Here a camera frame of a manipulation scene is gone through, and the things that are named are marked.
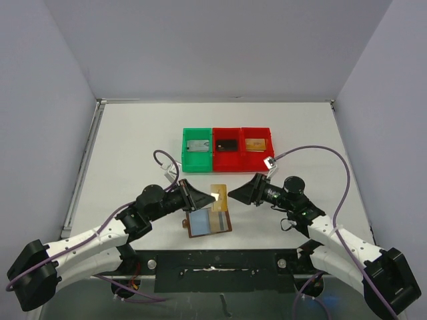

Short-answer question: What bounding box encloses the red plastic bin middle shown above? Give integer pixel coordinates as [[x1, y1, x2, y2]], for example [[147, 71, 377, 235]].
[[212, 127, 244, 173]]

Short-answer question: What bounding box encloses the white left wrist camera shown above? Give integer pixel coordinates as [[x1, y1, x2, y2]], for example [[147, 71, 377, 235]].
[[161, 163, 181, 183]]

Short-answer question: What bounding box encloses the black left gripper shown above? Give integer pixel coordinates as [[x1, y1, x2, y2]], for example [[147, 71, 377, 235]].
[[148, 178, 215, 221]]

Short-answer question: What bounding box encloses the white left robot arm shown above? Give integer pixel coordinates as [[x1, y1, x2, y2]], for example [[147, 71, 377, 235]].
[[6, 179, 216, 311]]

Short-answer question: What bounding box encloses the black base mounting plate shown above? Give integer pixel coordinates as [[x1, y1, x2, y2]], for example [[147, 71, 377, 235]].
[[106, 249, 316, 293]]

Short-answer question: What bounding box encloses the green plastic bin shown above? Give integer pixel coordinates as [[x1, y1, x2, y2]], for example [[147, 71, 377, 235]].
[[181, 128, 213, 173]]

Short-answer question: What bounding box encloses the red plastic bin right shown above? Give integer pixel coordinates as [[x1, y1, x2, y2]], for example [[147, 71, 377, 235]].
[[241, 127, 274, 172]]

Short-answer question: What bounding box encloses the brown leather card holder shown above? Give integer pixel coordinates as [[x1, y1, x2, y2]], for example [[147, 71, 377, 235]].
[[181, 209, 232, 238]]

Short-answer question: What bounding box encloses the aluminium left frame rail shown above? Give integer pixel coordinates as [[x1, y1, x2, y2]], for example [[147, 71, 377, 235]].
[[60, 99, 107, 239]]

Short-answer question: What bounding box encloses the red plastic bin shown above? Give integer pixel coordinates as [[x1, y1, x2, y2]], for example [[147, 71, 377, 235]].
[[241, 127, 274, 172], [212, 127, 244, 173]]

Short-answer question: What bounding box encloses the black card in red bin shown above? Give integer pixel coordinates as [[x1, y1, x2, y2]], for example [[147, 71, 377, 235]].
[[216, 139, 239, 152]]

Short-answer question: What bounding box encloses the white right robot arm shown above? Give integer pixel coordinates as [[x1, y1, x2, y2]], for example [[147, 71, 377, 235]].
[[228, 173, 422, 319]]

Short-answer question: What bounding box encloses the silver card in green bin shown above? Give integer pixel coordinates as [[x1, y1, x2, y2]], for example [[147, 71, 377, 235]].
[[186, 139, 210, 152]]

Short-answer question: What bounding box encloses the striped gold card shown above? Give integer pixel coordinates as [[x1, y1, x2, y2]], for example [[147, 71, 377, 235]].
[[209, 211, 230, 233]]

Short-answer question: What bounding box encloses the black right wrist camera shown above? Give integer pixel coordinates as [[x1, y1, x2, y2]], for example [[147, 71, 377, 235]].
[[284, 176, 306, 199]]

